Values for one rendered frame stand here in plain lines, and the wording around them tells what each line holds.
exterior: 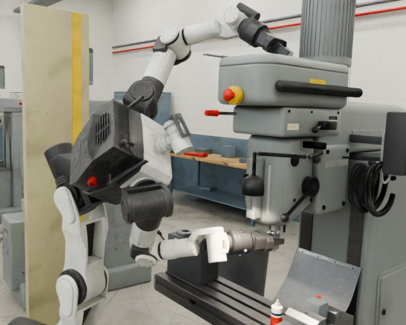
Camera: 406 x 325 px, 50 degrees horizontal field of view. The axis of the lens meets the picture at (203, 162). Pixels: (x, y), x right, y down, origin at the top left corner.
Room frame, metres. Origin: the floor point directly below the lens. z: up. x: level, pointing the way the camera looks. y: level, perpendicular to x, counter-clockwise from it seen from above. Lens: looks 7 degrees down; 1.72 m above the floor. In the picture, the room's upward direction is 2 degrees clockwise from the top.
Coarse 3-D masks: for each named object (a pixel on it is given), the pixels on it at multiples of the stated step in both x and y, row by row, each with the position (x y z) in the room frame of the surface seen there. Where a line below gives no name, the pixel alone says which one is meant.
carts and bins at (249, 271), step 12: (252, 252) 3.32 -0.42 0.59; (264, 252) 3.38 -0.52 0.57; (228, 264) 3.36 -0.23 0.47; (240, 264) 3.32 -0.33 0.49; (252, 264) 3.32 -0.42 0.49; (264, 264) 3.40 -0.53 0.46; (228, 276) 3.36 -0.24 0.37; (240, 276) 3.32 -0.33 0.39; (252, 276) 3.33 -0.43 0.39; (264, 276) 3.43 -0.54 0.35; (252, 288) 3.34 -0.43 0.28; (264, 288) 3.48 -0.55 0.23
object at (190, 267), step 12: (204, 240) 1.87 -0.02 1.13; (204, 252) 1.84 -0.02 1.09; (168, 264) 1.97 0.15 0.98; (180, 264) 1.91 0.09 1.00; (192, 264) 1.86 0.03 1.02; (204, 264) 1.84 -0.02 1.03; (216, 264) 1.90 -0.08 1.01; (180, 276) 1.91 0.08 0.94; (192, 276) 1.86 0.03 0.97; (204, 276) 1.84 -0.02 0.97; (216, 276) 1.90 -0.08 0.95
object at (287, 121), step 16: (240, 112) 1.53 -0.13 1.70; (256, 112) 1.47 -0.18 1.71; (272, 112) 1.42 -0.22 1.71; (288, 112) 1.40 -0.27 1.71; (304, 112) 1.45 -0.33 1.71; (320, 112) 1.51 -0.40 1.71; (336, 112) 1.58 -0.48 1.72; (240, 128) 1.53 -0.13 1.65; (256, 128) 1.47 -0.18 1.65; (272, 128) 1.42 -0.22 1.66; (288, 128) 1.40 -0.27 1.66; (304, 128) 1.46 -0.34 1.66
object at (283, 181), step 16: (256, 144) 1.51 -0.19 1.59; (272, 144) 1.46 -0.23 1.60; (288, 144) 1.45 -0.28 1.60; (272, 160) 1.46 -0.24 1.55; (288, 160) 1.45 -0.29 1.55; (304, 160) 1.50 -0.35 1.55; (272, 176) 1.46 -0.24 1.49; (288, 176) 1.45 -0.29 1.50; (304, 176) 1.51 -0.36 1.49; (272, 192) 1.46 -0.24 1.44; (288, 192) 1.45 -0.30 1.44; (272, 208) 1.45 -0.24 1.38; (288, 208) 1.46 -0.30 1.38; (304, 208) 1.53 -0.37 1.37; (272, 224) 1.48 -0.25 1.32
